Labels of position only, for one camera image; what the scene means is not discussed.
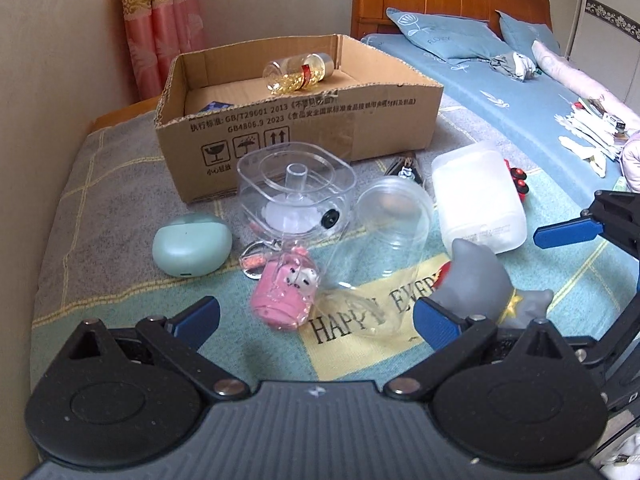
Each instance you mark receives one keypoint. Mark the grey checked blanket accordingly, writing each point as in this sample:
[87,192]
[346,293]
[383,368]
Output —
[100,200]

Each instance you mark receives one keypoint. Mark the light purple cloth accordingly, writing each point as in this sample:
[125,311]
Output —
[631,152]

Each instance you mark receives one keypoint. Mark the grey crumpled garment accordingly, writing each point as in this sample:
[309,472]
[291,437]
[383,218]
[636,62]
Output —
[510,65]

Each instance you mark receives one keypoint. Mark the white wardrobe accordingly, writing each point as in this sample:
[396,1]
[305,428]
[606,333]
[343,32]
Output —
[605,40]

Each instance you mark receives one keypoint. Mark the cardboard box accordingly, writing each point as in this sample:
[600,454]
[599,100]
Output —
[300,125]

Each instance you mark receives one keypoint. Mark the pink curtain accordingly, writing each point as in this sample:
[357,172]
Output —
[160,35]

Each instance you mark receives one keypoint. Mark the white translucent plastic box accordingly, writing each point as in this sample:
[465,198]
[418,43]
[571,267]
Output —
[475,195]

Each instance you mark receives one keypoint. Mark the mint green earbud case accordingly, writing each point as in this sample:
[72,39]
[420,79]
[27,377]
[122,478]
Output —
[192,242]

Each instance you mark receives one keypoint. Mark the grey rubber animal toy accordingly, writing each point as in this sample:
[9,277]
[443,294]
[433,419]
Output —
[480,275]

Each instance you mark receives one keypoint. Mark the blue card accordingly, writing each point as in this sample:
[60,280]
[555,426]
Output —
[215,106]

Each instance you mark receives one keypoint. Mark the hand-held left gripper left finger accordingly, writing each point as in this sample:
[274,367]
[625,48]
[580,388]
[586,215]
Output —
[195,317]

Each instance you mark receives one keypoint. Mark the blue printed pillow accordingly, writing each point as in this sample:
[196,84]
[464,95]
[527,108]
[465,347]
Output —
[517,30]
[440,35]

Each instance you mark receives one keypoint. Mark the clear plastic jar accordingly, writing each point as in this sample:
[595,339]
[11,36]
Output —
[395,240]

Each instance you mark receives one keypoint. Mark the pink rolled quilt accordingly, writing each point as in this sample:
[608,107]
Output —
[565,67]

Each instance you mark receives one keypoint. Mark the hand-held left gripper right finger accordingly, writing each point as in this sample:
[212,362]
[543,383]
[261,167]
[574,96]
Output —
[434,324]

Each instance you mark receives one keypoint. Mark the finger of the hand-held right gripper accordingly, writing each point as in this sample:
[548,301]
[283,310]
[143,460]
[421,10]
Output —
[617,345]
[567,232]

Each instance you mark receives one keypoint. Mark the black metal clip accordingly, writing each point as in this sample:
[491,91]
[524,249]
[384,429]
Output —
[406,167]

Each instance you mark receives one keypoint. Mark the blue bedsheet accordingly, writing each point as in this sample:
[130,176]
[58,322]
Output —
[450,85]

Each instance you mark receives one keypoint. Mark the red toy train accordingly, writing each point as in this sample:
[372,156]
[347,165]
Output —
[517,180]

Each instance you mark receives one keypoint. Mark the clear square plastic container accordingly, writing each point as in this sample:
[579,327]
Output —
[300,160]

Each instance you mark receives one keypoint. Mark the wooden bed frame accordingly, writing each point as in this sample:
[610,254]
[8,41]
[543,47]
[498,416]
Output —
[120,112]

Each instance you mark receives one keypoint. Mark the pile of white packets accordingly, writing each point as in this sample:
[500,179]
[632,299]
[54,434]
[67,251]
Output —
[590,130]

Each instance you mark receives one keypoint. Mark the glass bottle of gold beads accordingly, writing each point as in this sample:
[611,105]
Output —
[300,77]

